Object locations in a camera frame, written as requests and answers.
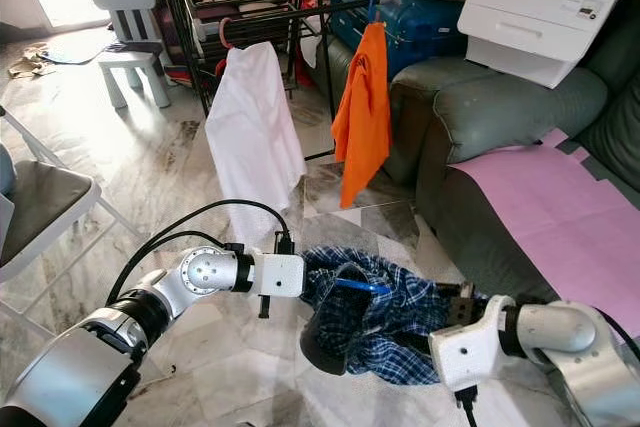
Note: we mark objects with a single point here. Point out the blue plaid shorts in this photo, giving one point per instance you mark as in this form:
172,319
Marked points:
390,332

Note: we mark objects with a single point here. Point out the blue plastic hanger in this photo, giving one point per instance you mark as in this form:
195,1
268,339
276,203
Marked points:
360,287
378,7

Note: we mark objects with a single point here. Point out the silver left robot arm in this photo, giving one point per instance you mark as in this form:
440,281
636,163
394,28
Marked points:
130,337

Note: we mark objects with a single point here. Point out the pink hanger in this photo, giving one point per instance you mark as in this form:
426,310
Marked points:
225,32

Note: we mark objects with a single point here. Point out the grey green sofa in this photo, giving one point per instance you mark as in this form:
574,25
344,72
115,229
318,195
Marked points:
500,112

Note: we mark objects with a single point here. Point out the folding chair blue cushion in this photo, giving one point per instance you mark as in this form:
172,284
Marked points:
50,202

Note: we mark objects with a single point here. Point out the orange shirt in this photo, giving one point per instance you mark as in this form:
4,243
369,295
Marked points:
365,117

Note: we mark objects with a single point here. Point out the white shirt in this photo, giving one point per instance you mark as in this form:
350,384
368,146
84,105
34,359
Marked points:
250,137

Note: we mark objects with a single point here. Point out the crumpled brown paper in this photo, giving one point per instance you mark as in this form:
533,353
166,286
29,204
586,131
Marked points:
28,65

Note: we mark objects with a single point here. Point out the blue suitcase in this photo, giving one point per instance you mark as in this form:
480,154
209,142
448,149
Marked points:
420,17

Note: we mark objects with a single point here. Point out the white printer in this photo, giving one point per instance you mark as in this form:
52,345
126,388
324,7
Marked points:
540,22

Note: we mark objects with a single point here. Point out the blue floor mat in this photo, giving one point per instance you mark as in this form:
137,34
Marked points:
65,52

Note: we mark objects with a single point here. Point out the dark cloth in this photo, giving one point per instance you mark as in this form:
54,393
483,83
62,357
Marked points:
135,47

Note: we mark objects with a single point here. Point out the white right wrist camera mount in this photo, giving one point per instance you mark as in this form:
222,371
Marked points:
470,347

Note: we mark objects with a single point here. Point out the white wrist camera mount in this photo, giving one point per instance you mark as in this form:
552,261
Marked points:
470,347
278,275

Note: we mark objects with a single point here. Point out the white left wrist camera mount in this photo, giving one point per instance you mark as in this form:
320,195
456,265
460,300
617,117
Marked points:
278,275

